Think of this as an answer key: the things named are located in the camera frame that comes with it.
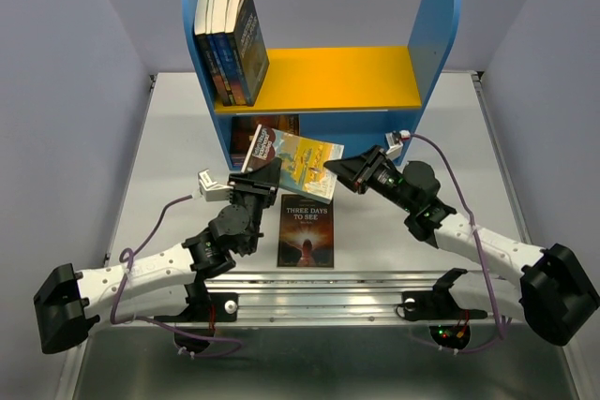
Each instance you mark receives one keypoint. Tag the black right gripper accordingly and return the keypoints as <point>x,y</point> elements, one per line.
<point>352,170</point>

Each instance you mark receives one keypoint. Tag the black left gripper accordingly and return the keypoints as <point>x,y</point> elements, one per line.
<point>264,178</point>

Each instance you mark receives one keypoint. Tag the Huckleberry Finn paperback book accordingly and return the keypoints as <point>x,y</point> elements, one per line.
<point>302,161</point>

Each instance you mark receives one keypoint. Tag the dark orange cover book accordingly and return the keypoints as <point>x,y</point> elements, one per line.
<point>244,126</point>

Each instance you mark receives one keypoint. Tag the Nineteen Eighty-Four book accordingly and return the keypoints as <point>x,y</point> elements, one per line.
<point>251,50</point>

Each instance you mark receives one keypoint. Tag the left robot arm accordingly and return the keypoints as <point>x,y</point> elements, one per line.
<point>70,305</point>

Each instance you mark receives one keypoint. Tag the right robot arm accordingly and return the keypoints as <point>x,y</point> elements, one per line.
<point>545,287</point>

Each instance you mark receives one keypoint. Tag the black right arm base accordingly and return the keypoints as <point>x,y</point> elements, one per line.
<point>437,303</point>

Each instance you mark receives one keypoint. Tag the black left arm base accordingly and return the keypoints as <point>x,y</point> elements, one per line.
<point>208,308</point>

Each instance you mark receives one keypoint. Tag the pink spine Roald Dahl book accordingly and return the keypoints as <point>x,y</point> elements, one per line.
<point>238,161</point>

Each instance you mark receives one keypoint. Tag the Three Days to See book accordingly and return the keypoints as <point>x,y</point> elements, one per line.
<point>306,233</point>

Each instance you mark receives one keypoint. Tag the blue and yellow bookshelf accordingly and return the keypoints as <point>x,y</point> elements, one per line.
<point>347,95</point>

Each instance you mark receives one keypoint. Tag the upright book on shelf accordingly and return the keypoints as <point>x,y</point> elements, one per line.
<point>216,21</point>
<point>200,31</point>

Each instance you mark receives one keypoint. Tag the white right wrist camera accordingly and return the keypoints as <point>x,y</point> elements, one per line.
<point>395,141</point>

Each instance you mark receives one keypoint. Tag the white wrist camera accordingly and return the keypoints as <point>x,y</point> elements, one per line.
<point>395,141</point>
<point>209,189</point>

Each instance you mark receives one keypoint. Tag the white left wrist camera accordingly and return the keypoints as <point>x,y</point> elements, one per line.
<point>209,189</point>

